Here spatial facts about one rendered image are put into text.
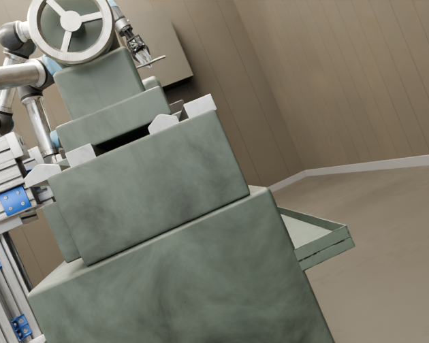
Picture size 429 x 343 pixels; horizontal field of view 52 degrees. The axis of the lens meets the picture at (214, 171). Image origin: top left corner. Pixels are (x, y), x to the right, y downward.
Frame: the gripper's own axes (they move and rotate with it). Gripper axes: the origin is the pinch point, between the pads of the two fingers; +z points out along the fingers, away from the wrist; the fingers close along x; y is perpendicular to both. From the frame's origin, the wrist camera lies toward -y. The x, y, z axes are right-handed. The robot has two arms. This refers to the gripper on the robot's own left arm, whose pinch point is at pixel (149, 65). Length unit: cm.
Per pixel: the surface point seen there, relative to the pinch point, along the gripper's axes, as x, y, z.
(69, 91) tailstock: -32, 134, 23
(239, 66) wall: 136, -333, -4
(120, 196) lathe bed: -35, 144, 44
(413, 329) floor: 9, 87, 132
